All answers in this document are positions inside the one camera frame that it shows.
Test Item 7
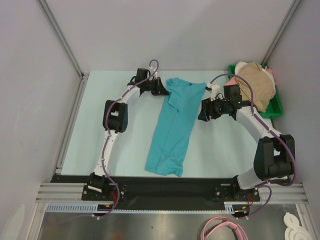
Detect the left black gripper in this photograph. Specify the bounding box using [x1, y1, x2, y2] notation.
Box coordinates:
[143, 77, 169, 96]

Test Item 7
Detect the teal polo shirt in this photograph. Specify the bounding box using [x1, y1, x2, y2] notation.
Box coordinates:
[144, 77, 207, 177]

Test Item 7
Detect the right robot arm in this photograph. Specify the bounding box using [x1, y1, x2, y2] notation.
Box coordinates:
[198, 83, 296, 201]

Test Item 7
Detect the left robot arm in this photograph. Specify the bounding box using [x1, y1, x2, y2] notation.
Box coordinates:
[87, 66, 169, 200]

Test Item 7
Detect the pink shirt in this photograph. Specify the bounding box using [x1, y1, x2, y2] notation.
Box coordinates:
[225, 67, 276, 87]

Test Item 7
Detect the white shirt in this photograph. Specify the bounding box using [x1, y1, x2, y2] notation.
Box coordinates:
[234, 61, 276, 85]

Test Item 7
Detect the beige shirt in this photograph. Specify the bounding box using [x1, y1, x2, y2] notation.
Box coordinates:
[235, 61, 276, 113]

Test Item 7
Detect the green plastic bin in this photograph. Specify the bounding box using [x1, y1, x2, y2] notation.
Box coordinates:
[227, 64, 284, 119]

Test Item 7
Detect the white round plastic part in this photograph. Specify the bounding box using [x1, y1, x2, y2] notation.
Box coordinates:
[283, 212, 312, 240]

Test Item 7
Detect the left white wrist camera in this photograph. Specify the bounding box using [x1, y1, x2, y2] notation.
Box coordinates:
[149, 67, 158, 80]

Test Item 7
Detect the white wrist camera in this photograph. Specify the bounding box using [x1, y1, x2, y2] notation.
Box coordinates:
[149, 67, 158, 80]
[205, 83, 221, 101]

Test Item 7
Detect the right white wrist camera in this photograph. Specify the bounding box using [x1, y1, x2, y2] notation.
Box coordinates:
[205, 83, 221, 101]

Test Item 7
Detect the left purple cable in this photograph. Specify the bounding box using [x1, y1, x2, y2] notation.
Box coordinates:
[92, 59, 161, 222]

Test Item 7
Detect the purple cable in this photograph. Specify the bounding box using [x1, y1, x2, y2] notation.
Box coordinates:
[92, 59, 161, 222]
[206, 73, 298, 220]

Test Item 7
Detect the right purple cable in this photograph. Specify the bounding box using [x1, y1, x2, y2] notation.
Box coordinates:
[206, 73, 298, 220]

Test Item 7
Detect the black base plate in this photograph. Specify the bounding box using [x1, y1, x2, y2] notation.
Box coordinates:
[51, 174, 260, 212]

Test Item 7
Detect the right aluminium frame post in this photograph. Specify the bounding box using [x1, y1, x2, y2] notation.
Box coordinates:
[261, 0, 304, 65]

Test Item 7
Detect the aluminium frame post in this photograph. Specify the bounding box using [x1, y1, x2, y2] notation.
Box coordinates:
[36, 0, 84, 79]
[261, 0, 304, 65]

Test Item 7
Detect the pink coiled cable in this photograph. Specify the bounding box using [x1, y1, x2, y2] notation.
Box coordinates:
[198, 216, 249, 240]

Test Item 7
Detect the left aluminium frame post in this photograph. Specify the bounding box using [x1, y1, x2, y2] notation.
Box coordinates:
[36, 0, 84, 79]

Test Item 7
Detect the aluminium front rail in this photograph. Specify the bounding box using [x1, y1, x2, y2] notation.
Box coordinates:
[35, 183, 309, 204]

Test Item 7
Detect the white slotted cable duct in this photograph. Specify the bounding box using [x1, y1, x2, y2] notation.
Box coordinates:
[46, 203, 248, 214]

